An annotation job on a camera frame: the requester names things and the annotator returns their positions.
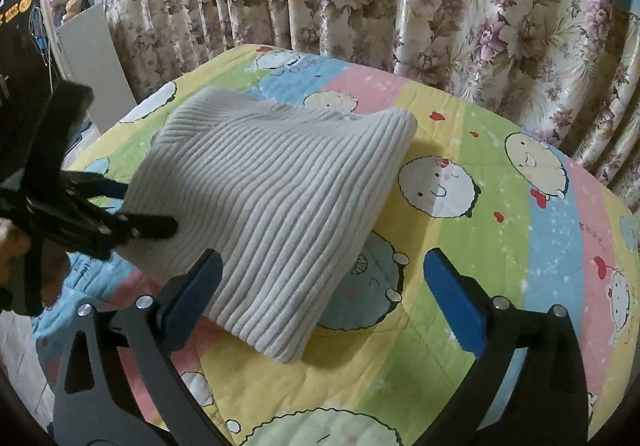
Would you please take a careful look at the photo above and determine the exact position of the white ribbed knit sweater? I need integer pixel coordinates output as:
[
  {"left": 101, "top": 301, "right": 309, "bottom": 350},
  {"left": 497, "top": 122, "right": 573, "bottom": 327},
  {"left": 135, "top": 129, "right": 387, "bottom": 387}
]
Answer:
[{"left": 118, "top": 88, "right": 418, "bottom": 362}]

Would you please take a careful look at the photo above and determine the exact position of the person's left hand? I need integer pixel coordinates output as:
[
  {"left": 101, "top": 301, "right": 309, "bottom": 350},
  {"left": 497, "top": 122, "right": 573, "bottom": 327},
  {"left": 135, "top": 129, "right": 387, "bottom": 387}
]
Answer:
[{"left": 0, "top": 217, "right": 72, "bottom": 310}]

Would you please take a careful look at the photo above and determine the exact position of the white board panel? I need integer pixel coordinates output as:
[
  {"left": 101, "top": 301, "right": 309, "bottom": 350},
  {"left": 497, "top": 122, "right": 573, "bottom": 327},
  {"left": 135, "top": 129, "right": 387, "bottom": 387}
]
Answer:
[{"left": 55, "top": 3, "right": 137, "bottom": 133}]

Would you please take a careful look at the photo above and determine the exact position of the colourful cartoon quilt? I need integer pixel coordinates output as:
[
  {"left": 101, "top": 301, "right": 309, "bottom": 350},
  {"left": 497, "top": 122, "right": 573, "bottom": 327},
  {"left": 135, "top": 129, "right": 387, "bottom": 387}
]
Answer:
[{"left": 32, "top": 46, "right": 639, "bottom": 445}]

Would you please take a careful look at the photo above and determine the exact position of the plush toy on shelf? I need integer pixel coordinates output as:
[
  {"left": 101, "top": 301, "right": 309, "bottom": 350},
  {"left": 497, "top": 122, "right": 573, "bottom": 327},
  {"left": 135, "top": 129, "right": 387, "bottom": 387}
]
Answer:
[{"left": 61, "top": 0, "right": 91, "bottom": 24}]

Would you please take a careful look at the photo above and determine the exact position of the floral beige curtain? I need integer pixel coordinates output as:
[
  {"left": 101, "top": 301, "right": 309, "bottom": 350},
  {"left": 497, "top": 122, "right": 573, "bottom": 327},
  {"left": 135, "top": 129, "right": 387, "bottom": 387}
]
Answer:
[{"left": 99, "top": 0, "right": 639, "bottom": 209}]

